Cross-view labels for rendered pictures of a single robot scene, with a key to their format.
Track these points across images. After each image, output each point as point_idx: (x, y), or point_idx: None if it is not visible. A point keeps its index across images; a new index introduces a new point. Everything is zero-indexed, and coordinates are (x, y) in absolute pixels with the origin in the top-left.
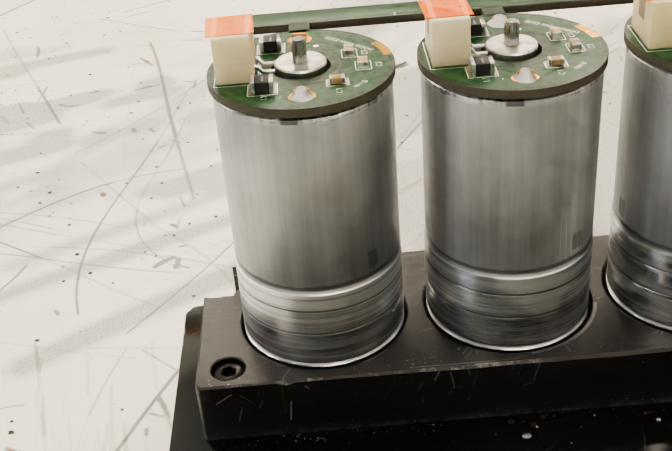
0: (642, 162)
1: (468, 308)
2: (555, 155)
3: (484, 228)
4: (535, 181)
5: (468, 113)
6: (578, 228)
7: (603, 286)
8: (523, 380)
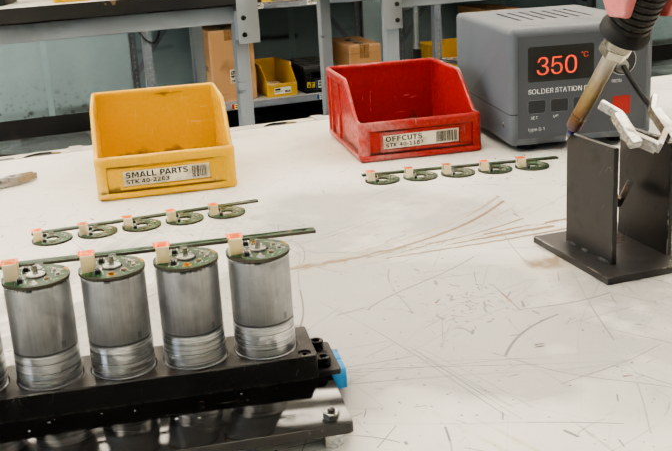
0: (87, 314)
1: (26, 374)
2: (47, 310)
3: (26, 340)
4: (41, 320)
5: (14, 297)
6: (64, 339)
7: (91, 369)
8: (48, 401)
